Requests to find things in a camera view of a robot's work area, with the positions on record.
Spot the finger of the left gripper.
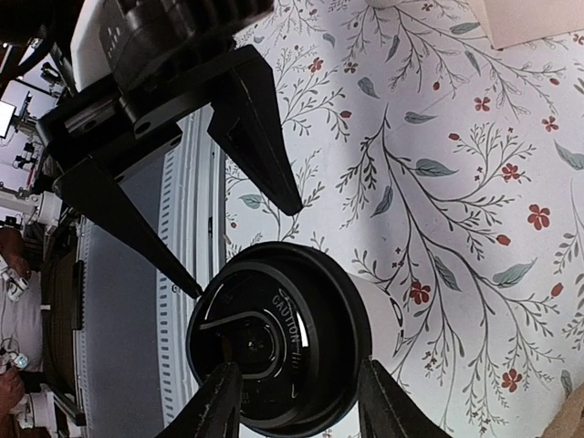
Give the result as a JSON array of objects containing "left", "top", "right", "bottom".
[{"left": 53, "top": 156, "right": 203, "bottom": 298}]

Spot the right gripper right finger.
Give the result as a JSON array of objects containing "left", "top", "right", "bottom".
[{"left": 358, "top": 359, "right": 450, "bottom": 438}]

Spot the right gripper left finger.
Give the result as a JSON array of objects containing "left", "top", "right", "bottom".
[{"left": 157, "top": 362, "right": 242, "bottom": 438}]

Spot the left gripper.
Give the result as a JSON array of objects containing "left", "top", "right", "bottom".
[{"left": 38, "top": 1, "right": 303, "bottom": 215}]

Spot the white paper coffee cup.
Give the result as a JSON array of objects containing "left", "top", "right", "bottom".
[{"left": 349, "top": 274, "right": 405, "bottom": 371}]

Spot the black plastic cup lid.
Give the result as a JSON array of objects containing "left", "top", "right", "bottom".
[{"left": 186, "top": 242, "right": 372, "bottom": 437}]

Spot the checkered paper takeout bag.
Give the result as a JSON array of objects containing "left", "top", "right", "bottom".
[{"left": 468, "top": 0, "right": 583, "bottom": 49}]

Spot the brown cardboard cup carrier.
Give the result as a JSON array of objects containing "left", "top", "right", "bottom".
[{"left": 541, "top": 384, "right": 584, "bottom": 438}]

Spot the floral table mat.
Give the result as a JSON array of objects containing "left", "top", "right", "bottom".
[{"left": 224, "top": 1, "right": 583, "bottom": 437}]

